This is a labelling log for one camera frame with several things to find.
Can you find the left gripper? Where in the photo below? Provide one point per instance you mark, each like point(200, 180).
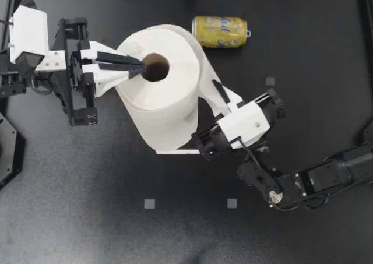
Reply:
point(65, 95)

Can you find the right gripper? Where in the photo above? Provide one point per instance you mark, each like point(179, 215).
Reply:
point(211, 143)

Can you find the yellow drink can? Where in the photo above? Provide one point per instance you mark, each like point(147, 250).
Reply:
point(218, 32)

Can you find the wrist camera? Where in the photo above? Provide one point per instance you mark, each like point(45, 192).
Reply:
point(247, 122)
point(29, 33)

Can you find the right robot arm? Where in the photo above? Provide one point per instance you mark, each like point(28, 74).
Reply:
point(320, 173)

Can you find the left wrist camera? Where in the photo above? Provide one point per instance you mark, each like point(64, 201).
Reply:
point(29, 33)

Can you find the white paper towel roll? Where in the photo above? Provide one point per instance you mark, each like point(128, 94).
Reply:
point(163, 100)

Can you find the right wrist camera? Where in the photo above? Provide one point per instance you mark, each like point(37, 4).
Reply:
point(247, 122)

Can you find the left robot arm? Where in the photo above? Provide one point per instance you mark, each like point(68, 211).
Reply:
point(10, 84)

